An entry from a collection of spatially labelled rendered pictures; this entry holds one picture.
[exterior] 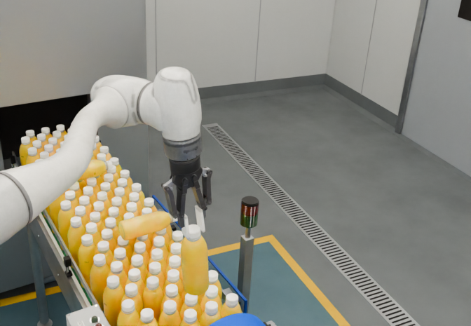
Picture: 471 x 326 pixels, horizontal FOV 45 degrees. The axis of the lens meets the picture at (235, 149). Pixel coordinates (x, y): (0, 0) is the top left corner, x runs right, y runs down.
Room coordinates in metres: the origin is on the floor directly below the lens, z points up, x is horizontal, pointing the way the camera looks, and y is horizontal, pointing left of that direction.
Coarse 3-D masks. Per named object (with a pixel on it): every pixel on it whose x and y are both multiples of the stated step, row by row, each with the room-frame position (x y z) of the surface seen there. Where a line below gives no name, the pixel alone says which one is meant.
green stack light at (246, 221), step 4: (240, 212) 1.71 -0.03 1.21; (240, 216) 1.71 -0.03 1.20; (244, 216) 1.69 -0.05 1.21; (252, 216) 1.69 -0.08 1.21; (256, 216) 1.70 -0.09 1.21; (240, 220) 1.70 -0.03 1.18; (244, 220) 1.69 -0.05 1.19; (248, 220) 1.68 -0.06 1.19; (252, 220) 1.69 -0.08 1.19; (256, 220) 1.70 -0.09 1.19; (244, 224) 1.69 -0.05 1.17; (248, 224) 1.68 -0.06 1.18; (252, 224) 1.69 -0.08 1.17; (256, 224) 1.70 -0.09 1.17
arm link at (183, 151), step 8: (200, 136) 1.20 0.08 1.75; (168, 144) 1.16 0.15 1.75; (176, 144) 1.15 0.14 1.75; (184, 144) 1.15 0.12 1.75; (192, 144) 1.16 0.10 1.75; (200, 144) 1.19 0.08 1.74; (168, 152) 1.16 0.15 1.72; (176, 152) 1.15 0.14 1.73; (184, 152) 1.15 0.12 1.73; (192, 152) 1.16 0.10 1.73; (200, 152) 1.18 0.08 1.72; (176, 160) 1.15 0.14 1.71; (184, 160) 1.15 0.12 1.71
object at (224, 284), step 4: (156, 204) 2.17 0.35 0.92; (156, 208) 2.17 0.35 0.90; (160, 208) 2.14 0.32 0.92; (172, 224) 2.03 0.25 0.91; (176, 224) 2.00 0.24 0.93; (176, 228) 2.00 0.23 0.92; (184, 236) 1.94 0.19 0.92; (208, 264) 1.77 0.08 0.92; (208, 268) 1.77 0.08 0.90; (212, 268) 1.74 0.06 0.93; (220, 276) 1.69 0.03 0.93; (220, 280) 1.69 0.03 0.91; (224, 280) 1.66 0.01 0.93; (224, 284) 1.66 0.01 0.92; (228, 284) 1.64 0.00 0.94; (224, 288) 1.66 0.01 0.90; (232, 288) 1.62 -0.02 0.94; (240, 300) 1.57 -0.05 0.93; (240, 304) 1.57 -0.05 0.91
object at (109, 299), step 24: (24, 144) 2.38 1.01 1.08; (96, 144) 2.43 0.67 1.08; (120, 168) 2.22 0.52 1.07; (96, 192) 2.02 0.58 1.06; (72, 216) 1.84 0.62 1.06; (120, 216) 1.83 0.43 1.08; (72, 240) 1.71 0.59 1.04; (96, 240) 1.69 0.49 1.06; (144, 240) 1.67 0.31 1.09; (168, 240) 1.72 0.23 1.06; (96, 264) 1.52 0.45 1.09; (144, 264) 1.55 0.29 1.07; (168, 264) 1.60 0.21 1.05; (96, 288) 1.50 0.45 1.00; (120, 288) 1.42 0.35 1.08
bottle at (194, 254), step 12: (192, 240) 1.19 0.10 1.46; (204, 240) 1.21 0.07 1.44; (192, 252) 1.18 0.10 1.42; (204, 252) 1.19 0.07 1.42; (192, 264) 1.18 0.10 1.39; (204, 264) 1.20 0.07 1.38; (192, 276) 1.19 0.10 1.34; (204, 276) 1.20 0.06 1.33; (192, 288) 1.19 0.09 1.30; (204, 288) 1.20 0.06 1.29
